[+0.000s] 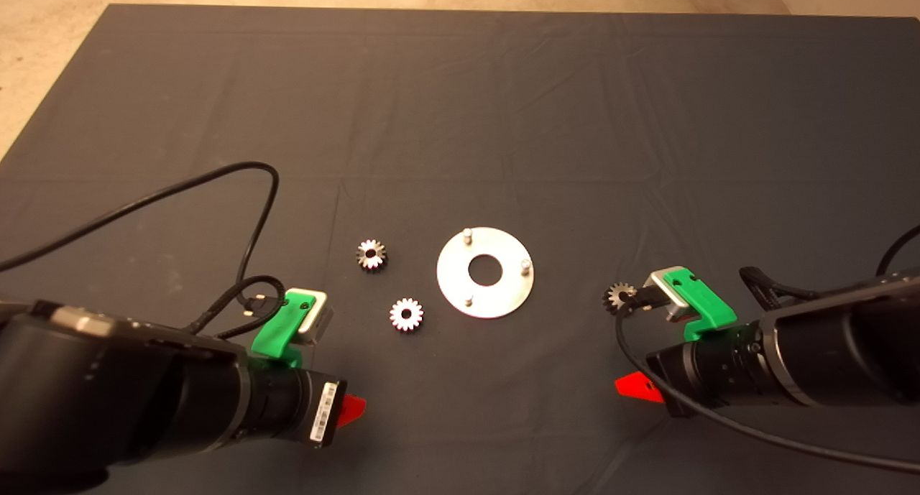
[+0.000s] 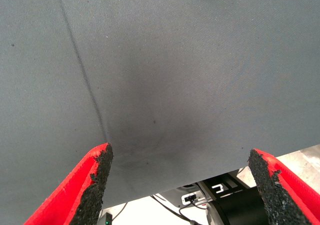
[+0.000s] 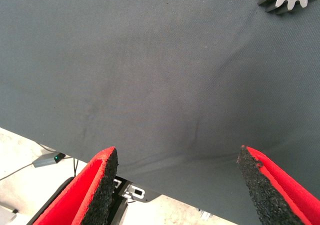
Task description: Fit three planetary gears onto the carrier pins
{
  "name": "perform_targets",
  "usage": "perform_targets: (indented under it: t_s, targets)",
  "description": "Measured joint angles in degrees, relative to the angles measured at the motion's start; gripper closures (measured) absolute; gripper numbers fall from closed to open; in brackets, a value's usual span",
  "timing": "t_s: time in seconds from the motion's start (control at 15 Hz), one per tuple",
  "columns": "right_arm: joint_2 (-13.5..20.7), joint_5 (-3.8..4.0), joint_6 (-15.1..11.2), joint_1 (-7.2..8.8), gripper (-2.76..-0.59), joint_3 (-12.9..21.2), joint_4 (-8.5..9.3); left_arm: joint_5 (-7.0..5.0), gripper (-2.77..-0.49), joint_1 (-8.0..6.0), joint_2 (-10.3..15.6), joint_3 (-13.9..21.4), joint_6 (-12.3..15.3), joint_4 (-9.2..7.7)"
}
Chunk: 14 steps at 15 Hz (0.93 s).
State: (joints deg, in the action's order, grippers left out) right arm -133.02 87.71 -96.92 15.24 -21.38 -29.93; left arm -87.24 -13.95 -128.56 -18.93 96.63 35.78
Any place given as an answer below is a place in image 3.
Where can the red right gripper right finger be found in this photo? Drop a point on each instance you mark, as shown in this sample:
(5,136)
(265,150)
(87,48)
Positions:
(280,200)

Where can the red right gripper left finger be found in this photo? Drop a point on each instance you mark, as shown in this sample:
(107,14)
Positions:
(85,197)

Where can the grey box with green light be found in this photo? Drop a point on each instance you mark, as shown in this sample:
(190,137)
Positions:
(45,161)

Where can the grey floor object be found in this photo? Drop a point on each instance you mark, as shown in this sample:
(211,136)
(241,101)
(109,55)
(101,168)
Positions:
(6,216)

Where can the dark grey table cloth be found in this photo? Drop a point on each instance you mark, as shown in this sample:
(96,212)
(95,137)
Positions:
(160,72)

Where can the black frame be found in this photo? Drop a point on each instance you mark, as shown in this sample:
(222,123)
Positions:
(117,210)

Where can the small white metal bracket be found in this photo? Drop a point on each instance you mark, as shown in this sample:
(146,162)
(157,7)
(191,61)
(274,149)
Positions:
(205,214)

